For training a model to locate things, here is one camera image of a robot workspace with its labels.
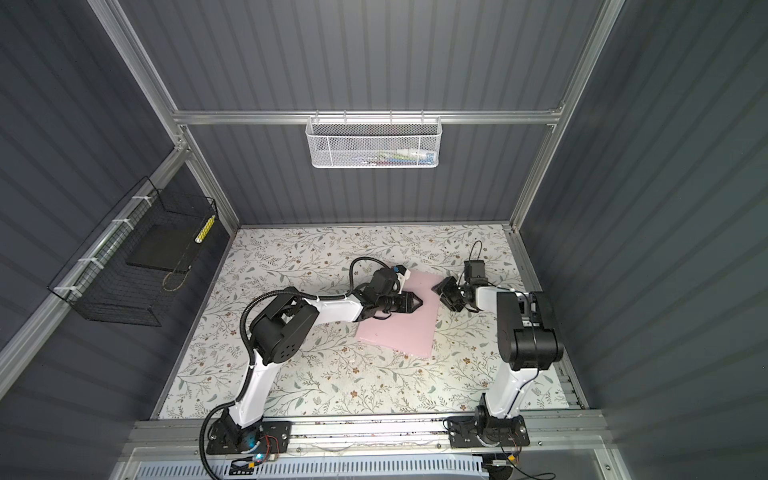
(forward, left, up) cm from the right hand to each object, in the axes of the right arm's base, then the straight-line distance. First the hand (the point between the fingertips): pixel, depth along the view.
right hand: (439, 293), depth 98 cm
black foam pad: (-3, +73, +29) cm, 79 cm away
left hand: (-3, +7, +1) cm, 8 cm away
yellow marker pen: (+5, +67, +27) cm, 73 cm away
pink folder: (-14, +11, -1) cm, 18 cm away
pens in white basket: (+30, +13, +32) cm, 46 cm away
